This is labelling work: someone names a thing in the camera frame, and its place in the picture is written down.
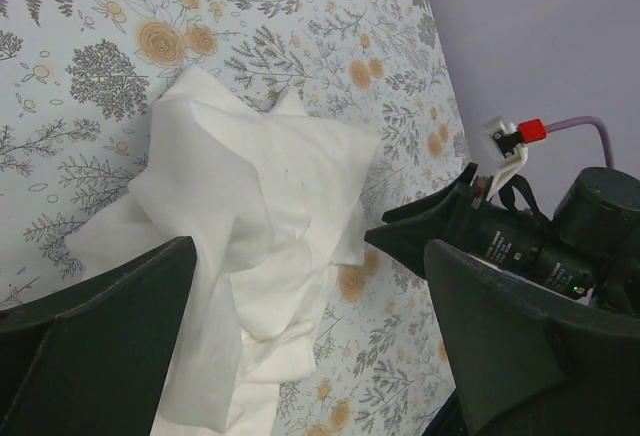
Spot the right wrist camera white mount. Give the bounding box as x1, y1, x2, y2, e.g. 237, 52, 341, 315
482, 116, 547, 198

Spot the floral patterned table mat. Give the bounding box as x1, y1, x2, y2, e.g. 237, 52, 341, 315
1, 0, 467, 435

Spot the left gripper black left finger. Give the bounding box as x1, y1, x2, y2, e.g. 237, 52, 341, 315
1, 237, 197, 435

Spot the white t-shirt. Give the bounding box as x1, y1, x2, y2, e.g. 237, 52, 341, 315
66, 66, 380, 435

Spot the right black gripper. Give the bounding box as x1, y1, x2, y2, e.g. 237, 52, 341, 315
364, 163, 597, 300

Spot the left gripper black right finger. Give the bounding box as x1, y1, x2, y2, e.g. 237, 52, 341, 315
424, 241, 639, 434

